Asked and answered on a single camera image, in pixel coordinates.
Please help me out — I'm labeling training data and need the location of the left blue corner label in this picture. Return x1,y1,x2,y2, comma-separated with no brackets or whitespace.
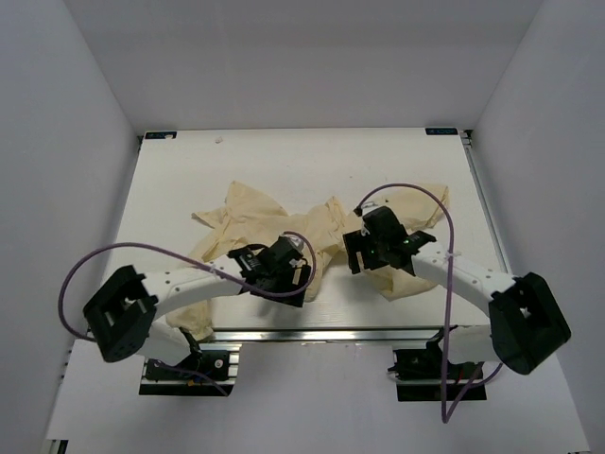
144,131,177,140

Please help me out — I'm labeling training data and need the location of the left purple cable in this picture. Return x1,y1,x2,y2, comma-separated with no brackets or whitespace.
58,231,318,397

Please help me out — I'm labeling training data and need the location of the purple cable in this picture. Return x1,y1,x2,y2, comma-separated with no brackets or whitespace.
354,183,501,425
58,231,318,397

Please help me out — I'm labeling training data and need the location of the cream yellow jacket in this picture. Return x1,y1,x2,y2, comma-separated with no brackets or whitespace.
165,182,435,341

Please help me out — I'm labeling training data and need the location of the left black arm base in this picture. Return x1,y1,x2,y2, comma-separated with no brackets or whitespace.
139,344,240,397

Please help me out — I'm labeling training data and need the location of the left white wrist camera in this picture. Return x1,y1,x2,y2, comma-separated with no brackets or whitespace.
282,233,305,253

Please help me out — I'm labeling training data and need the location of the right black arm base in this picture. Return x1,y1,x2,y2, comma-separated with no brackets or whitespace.
387,349,478,402

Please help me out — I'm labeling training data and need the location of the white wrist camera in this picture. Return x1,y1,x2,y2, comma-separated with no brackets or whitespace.
282,233,305,253
360,201,379,215

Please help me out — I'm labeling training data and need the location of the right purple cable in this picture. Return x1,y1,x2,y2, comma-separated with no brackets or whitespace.
354,183,501,425

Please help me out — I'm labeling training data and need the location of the right blue corner label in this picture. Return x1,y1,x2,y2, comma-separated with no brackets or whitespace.
424,128,458,136

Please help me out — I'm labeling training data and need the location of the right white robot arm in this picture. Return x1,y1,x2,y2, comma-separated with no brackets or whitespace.
343,206,571,377

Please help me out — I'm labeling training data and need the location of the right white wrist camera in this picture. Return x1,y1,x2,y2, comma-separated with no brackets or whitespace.
360,201,379,215

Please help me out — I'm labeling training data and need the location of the blue corner label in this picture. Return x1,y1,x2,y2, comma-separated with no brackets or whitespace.
144,131,177,140
424,128,458,136

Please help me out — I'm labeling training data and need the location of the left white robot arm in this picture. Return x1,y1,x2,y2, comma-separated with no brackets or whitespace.
83,232,317,377

